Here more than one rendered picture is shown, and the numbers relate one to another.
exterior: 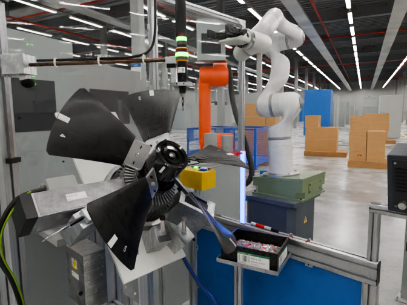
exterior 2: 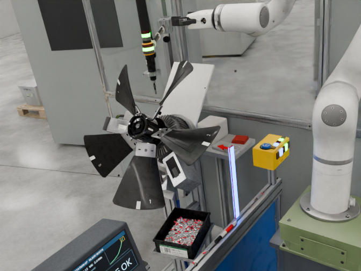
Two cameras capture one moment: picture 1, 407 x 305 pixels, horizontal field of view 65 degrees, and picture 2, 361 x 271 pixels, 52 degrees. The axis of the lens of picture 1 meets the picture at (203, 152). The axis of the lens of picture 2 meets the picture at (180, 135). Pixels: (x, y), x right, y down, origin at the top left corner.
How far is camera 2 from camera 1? 1.89 m
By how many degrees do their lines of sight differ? 86
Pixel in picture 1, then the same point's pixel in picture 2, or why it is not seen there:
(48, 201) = (112, 125)
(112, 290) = (196, 194)
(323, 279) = not seen: outside the picture
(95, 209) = (86, 139)
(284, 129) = (317, 146)
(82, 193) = (124, 127)
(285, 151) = (316, 177)
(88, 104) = (124, 76)
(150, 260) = not seen: hidden behind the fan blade
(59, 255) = not seen: hidden behind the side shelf
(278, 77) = (345, 57)
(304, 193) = (288, 242)
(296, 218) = (284, 263)
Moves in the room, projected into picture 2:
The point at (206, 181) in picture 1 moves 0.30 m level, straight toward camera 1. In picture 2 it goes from (259, 159) to (191, 170)
